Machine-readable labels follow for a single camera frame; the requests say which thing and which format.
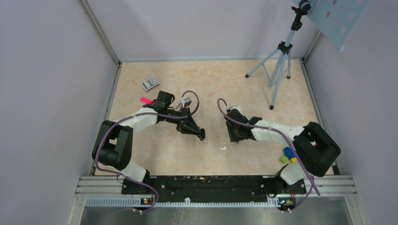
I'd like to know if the grey tripod stand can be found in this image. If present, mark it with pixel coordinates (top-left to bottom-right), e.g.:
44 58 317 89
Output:
245 0 312 110

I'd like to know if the perforated blue metal plate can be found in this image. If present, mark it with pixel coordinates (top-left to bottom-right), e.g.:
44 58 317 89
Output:
293 0 370 52

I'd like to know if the blue block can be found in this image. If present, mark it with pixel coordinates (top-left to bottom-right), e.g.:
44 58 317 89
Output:
283 147 296 159

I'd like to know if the black round charging case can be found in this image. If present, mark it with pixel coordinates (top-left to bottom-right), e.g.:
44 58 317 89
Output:
198 128 206 141

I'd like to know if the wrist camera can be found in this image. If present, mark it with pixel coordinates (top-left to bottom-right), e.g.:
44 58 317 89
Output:
180 97 192 108
229 105 243 114

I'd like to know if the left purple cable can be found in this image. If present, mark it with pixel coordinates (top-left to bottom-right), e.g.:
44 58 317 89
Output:
93 90 200 215

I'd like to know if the grey card box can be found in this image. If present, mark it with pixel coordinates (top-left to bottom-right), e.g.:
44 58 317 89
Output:
141 76 160 91

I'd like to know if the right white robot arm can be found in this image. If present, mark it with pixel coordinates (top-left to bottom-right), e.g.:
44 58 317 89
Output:
224 106 341 193

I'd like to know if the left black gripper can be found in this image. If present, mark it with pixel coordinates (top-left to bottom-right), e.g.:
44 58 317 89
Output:
165 106 201 135

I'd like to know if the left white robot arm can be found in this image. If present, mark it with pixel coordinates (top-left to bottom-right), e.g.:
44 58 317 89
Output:
92 91 206 194

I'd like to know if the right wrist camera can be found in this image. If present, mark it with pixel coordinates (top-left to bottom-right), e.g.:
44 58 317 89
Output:
229 105 243 114

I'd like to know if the pink marker strip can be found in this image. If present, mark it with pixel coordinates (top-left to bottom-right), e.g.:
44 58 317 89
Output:
140 97 153 105

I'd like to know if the purple cable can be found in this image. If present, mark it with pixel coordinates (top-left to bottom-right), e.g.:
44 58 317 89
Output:
217 98 321 213
93 90 200 215

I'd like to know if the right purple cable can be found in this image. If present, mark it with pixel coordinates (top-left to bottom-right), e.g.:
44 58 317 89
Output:
217 98 321 213

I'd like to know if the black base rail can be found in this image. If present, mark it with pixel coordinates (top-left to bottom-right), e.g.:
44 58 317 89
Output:
121 175 306 203

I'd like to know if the green cube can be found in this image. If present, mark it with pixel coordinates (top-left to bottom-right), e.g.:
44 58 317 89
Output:
280 156 289 164

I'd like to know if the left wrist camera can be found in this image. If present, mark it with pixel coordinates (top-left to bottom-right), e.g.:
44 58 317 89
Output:
180 97 192 108

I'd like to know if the white comb cable duct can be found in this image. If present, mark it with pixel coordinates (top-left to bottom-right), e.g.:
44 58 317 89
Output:
85 197 280 208

